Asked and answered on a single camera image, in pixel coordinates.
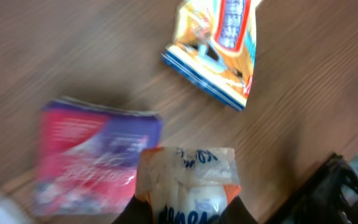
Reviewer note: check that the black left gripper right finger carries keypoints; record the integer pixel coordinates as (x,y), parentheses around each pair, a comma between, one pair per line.
(236,213)

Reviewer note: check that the small orange tissue pack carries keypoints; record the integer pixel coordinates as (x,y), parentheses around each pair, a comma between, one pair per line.
(184,185)

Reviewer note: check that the yellow blue snack bag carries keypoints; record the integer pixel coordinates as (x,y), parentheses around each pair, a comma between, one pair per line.
(214,45)

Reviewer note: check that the red purple sanitary pad pack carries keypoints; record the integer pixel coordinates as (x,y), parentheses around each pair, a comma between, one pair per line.
(88,156)

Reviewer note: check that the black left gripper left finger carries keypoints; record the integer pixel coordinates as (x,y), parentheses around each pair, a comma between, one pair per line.
(136,212)

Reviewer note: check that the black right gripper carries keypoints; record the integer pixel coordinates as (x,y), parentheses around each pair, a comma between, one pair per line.
(330,195)

